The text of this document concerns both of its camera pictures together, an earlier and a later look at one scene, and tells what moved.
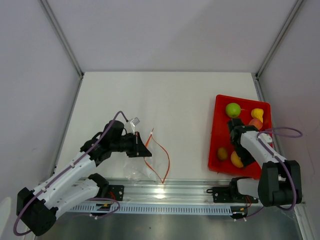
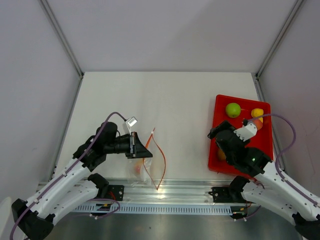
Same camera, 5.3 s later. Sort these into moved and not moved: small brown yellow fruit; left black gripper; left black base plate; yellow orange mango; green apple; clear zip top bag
Moved: clear zip top bag; yellow orange mango
Not moved: left black base plate; small brown yellow fruit; green apple; left black gripper
